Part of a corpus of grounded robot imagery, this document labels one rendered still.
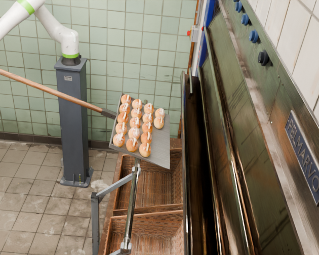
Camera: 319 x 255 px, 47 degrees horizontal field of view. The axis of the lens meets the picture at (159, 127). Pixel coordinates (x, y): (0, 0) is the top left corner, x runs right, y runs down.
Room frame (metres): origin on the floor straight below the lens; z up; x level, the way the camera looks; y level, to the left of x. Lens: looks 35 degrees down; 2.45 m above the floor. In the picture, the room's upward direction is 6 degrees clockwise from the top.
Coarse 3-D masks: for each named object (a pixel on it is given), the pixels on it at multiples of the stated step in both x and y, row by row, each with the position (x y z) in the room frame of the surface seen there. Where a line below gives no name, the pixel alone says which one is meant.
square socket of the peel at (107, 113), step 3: (102, 108) 1.80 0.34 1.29; (102, 111) 1.77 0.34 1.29; (105, 111) 1.77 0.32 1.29; (108, 111) 1.79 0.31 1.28; (111, 111) 1.80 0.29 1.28; (102, 114) 1.77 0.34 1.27; (105, 114) 1.77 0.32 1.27; (108, 114) 1.77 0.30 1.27; (111, 114) 1.77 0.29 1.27; (114, 114) 1.78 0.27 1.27; (111, 117) 1.77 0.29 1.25; (114, 117) 1.77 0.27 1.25
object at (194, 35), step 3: (192, 27) 2.74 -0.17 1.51; (198, 27) 2.75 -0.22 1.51; (192, 30) 2.70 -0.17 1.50; (195, 30) 2.70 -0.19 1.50; (198, 30) 2.70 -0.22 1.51; (192, 33) 2.70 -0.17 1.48; (195, 33) 2.70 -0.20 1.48; (198, 33) 2.70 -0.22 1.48; (189, 36) 2.78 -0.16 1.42; (192, 36) 2.69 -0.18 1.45; (195, 36) 2.70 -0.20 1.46; (192, 39) 2.70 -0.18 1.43; (195, 39) 2.70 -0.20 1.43
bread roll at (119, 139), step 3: (117, 135) 1.58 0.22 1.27; (120, 135) 1.58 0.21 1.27; (123, 135) 1.59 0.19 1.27; (114, 138) 1.57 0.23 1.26; (117, 138) 1.56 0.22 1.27; (120, 138) 1.56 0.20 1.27; (123, 138) 1.57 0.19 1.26; (114, 141) 1.55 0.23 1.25; (117, 141) 1.54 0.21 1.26; (120, 141) 1.55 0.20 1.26; (123, 141) 1.56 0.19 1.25; (114, 144) 1.54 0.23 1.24; (117, 144) 1.54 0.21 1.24; (120, 144) 1.54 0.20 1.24; (123, 144) 1.56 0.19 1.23
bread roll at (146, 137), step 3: (147, 132) 1.71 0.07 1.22; (141, 135) 1.70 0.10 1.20; (144, 135) 1.68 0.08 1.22; (147, 135) 1.68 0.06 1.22; (150, 135) 1.69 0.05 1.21; (141, 138) 1.67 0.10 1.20; (144, 138) 1.66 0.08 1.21; (147, 138) 1.66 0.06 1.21; (150, 138) 1.67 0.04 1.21; (141, 141) 1.66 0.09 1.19; (144, 141) 1.65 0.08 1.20; (147, 141) 1.65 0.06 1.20; (150, 141) 1.67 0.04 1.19
